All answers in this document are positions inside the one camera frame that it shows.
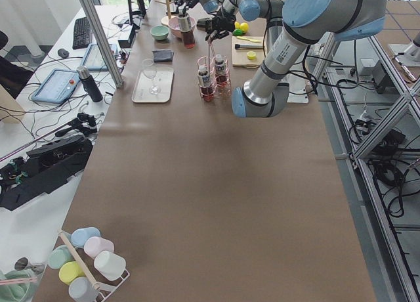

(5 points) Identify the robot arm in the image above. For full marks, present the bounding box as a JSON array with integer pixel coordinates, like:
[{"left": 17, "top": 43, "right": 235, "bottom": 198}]
[
  {"left": 174, "top": 0, "right": 284, "bottom": 22},
  {"left": 198, "top": 0, "right": 387, "bottom": 118}
]

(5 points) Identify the white cup rack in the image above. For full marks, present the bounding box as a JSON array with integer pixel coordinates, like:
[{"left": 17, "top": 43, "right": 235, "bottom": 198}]
[{"left": 58, "top": 230, "right": 131, "bottom": 301}]

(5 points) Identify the black electronics chassis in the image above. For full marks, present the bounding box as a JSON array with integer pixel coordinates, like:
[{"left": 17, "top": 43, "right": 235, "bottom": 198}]
[{"left": 1, "top": 135, "right": 93, "bottom": 211}]

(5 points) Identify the steel jigger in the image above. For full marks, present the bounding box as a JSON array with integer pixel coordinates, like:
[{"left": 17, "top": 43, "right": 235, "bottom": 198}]
[{"left": 14, "top": 257, "right": 45, "bottom": 275}]

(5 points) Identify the half lemon slice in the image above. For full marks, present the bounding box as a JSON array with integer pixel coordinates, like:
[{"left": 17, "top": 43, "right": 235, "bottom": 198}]
[{"left": 247, "top": 51, "right": 257, "bottom": 60}]

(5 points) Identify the blue teach pendant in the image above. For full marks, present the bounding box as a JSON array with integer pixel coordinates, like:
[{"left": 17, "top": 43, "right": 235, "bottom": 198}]
[
  {"left": 80, "top": 43, "right": 108, "bottom": 72},
  {"left": 30, "top": 69, "right": 80, "bottom": 104}
]

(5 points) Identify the grey cup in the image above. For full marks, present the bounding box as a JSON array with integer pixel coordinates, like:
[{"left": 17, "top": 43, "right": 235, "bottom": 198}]
[{"left": 68, "top": 276, "right": 99, "bottom": 302}]

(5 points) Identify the wooden cup tree stand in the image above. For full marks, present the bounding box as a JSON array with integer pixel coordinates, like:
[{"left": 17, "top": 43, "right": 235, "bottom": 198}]
[{"left": 154, "top": 0, "right": 176, "bottom": 26}]

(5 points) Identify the grey folded cloth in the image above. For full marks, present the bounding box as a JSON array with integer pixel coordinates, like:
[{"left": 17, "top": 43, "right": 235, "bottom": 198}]
[{"left": 153, "top": 49, "right": 174, "bottom": 63}]

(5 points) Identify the blue teach pendant near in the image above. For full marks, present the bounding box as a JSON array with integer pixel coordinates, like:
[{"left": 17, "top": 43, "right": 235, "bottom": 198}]
[{"left": 30, "top": 69, "right": 80, "bottom": 104}]

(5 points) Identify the aluminium frame post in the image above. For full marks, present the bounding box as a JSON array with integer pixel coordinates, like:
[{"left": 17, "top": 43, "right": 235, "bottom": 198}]
[{"left": 79, "top": 0, "right": 123, "bottom": 88}]

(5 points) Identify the black thermos bottle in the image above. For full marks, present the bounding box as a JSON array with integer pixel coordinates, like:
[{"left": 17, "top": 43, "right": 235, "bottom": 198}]
[{"left": 76, "top": 66, "right": 103, "bottom": 102}]

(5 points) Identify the yellow plastic knife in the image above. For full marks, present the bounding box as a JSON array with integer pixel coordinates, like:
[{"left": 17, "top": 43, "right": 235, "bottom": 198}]
[{"left": 236, "top": 36, "right": 261, "bottom": 43}]

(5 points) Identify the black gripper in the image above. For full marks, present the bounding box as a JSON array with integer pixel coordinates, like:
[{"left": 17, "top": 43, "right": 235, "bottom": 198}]
[
  {"left": 174, "top": 0, "right": 199, "bottom": 15},
  {"left": 196, "top": 9, "right": 236, "bottom": 41}
]

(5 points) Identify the copper wire bottle basket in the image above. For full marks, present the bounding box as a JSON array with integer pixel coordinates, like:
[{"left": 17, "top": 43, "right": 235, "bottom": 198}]
[{"left": 197, "top": 41, "right": 232, "bottom": 102}]

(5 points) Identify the tea bottle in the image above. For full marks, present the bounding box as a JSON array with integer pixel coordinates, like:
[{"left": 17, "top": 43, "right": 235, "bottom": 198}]
[
  {"left": 214, "top": 54, "right": 228, "bottom": 88},
  {"left": 198, "top": 65, "right": 214, "bottom": 102},
  {"left": 178, "top": 14, "right": 196, "bottom": 49}
]

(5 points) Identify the bamboo cutting board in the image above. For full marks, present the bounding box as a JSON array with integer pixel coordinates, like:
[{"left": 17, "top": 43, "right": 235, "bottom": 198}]
[{"left": 232, "top": 36, "right": 266, "bottom": 68}]

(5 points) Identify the cream rabbit tray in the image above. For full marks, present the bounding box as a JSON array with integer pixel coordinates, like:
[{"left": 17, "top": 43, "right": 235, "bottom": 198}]
[{"left": 131, "top": 67, "right": 174, "bottom": 104}]

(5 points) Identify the pink bowl with ice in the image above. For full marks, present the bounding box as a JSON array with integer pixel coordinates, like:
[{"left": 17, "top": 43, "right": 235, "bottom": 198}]
[{"left": 168, "top": 16, "right": 196, "bottom": 39}]

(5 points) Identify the green cup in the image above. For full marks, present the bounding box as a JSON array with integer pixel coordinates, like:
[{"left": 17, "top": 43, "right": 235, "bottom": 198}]
[{"left": 47, "top": 245, "right": 75, "bottom": 269}]

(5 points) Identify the blue teach pendant far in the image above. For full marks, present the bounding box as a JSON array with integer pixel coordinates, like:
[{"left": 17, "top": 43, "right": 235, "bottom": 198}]
[{"left": 80, "top": 43, "right": 108, "bottom": 72}]

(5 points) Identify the yellow lemon upper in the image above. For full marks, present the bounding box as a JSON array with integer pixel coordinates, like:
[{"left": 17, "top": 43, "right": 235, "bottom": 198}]
[{"left": 240, "top": 22, "right": 249, "bottom": 33}]

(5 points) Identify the yellow cup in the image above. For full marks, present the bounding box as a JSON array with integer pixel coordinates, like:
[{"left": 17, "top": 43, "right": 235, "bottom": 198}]
[{"left": 58, "top": 261, "right": 85, "bottom": 285}]

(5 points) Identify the black keyboard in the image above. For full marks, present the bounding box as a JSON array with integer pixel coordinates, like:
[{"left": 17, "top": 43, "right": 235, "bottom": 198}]
[{"left": 72, "top": 17, "right": 92, "bottom": 50}]

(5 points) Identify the white cup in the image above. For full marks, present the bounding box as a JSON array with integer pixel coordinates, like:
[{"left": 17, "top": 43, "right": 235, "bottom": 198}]
[{"left": 94, "top": 251, "right": 126, "bottom": 281}]

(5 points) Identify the clear wine glass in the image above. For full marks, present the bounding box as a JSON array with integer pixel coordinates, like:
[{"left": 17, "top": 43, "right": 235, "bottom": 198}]
[{"left": 142, "top": 58, "right": 161, "bottom": 95}]

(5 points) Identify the mint green bowl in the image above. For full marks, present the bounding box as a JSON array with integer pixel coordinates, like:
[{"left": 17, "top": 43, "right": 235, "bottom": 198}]
[{"left": 150, "top": 25, "right": 170, "bottom": 41}]

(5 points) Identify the pink cup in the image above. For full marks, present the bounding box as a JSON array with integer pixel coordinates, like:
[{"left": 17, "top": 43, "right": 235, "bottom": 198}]
[{"left": 83, "top": 236, "right": 115, "bottom": 259}]

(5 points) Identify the blue cup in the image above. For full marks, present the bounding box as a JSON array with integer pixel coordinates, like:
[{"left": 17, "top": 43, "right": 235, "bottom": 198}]
[{"left": 70, "top": 226, "right": 101, "bottom": 248}]

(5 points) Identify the steel muddler black tip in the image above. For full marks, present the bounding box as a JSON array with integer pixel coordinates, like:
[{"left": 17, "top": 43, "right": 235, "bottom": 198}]
[{"left": 234, "top": 43, "right": 263, "bottom": 50}]

